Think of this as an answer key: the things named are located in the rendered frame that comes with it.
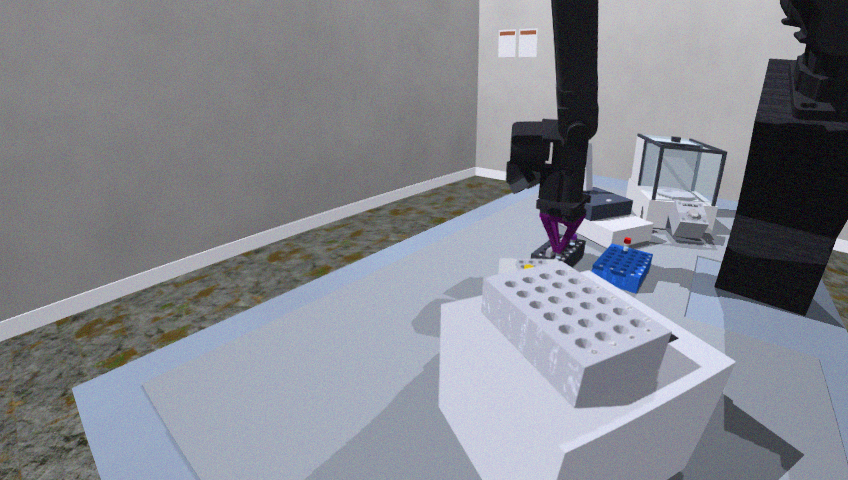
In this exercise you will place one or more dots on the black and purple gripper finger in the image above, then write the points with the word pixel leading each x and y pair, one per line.
pixel 556 230
pixel 545 218

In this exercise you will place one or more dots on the white block with grey holes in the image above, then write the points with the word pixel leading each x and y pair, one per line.
pixel 512 264

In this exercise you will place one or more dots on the blue tube rack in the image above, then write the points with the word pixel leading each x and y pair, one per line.
pixel 621 274

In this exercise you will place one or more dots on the white block with round holes on base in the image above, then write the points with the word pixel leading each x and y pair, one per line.
pixel 526 403

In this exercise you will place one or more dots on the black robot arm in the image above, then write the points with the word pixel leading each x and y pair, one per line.
pixel 818 87

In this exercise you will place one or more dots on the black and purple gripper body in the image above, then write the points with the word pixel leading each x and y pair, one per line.
pixel 571 203

